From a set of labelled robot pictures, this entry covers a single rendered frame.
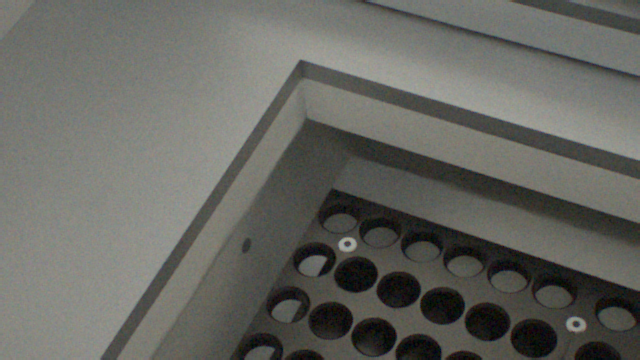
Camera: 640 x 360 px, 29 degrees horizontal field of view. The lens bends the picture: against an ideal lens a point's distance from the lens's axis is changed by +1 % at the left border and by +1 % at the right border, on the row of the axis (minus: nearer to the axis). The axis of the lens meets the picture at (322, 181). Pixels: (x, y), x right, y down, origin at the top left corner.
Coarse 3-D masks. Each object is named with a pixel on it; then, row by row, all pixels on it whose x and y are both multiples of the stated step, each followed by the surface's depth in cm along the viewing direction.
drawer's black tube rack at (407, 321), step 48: (288, 288) 38; (336, 288) 38; (384, 288) 38; (432, 288) 38; (288, 336) 37; (336, 336) 40; (384, 336) 40; (432, 336) 37; (480, 336) 40; (528, 336) 40; (576, 336) 36
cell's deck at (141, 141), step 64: (64, 0) 40; (128, 0) 40; (192, 0) 40; (256, 0) 40; (320, 0) 39; (0, 64) 39; (64, 64) 38; (128, 64) 38; (192, 64) 38; (256, 64) 38; (320, 64) 38; (384, 64) 37; (448, 64) 37; (512, 64) 37; (576, 64) 37; (0, 128) 37; (64, 128) 37; (128, 128) 37; (192, 128) 36; (256, 128) 36; (384, 128) 39; (448, 128) 37; (512, 128) 36; (576, 128) 35; (0, 192) 35; (64, 192) 35; (128, 192) 35; (192, 192) 35; (256, 192) 38; (576, 192) 37; (0, 256) 34; (64, 256) 34; (128, 256) 34; (192, 256) 35; (0, 320) 33; (64, 320) 33; (128, 320) 33
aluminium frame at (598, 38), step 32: (384, 0) 38; (416, 0) 38; (448, 0) 37; (480, 0) 37; (512, 0) 36; (544, 0) 36; (576, 0) 36; (608, 0) 34; (480, 32) 38; (512, 32) 37; (544, 32) 36; (576, 32) 36; (608, 32) 35; (608, 64) 36
